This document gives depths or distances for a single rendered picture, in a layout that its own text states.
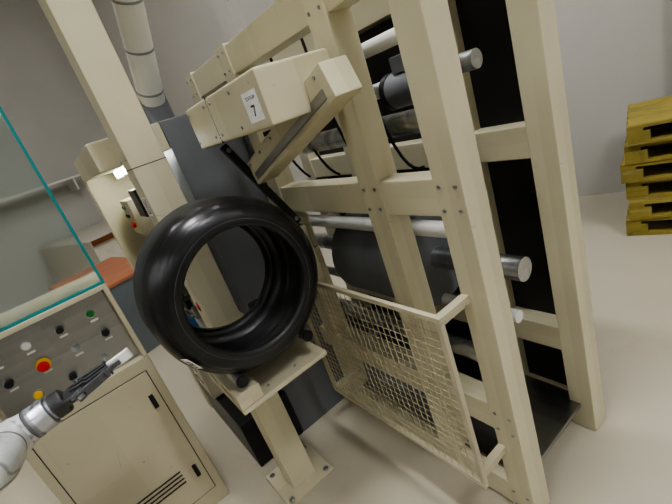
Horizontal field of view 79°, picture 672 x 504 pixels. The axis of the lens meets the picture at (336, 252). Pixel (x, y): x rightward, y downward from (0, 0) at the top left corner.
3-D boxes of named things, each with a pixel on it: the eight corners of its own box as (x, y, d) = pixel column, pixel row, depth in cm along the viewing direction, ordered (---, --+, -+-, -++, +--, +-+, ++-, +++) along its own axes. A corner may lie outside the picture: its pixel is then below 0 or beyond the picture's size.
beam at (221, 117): (200, 150, 156) (183, 111, 150) (256, 130, 168) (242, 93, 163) (272, 127, 106) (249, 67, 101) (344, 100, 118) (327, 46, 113)
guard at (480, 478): (334, 390, 211) (286, 274, 187) (337, 388, 212) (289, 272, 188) (486, 489, 138) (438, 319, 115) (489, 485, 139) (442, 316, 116)
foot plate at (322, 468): (266, 478, 212) (264, 475, 211) (306, 443, 225) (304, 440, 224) (291, 509, 190) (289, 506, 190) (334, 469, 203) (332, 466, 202)
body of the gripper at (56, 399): (42, 406, 109) (76, 381, 113) (42, 394, 115) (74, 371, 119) (62, 424, 112) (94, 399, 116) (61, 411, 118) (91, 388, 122)
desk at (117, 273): (140, 308, 534) (111, 256, 508) (194, 321, 435) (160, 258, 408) (83, 343, 486) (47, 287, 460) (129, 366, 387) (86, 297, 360)
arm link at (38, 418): (20, 406, 113) (41, 391, 115) (43, 427, 117) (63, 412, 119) (18, 420, 106) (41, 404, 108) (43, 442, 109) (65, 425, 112)
